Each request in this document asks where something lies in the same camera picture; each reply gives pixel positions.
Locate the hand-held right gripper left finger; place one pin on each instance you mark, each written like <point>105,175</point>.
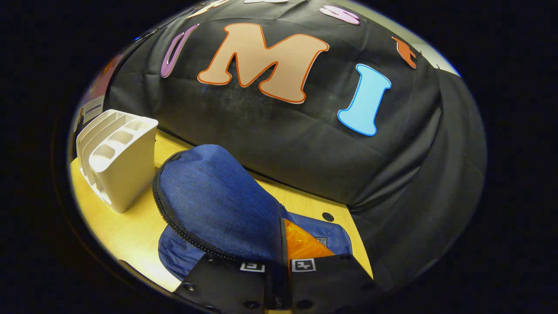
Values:
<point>231,285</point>

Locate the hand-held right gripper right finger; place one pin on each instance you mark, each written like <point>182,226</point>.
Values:
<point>331,283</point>

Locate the blue schoolbag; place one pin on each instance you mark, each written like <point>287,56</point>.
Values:
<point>218,196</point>

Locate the white bookshelf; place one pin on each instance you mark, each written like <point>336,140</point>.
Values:
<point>122,174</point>

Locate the black backdrop cloth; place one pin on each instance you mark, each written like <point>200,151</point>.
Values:
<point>283,131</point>

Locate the wall poster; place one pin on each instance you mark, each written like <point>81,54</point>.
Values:
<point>93,109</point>

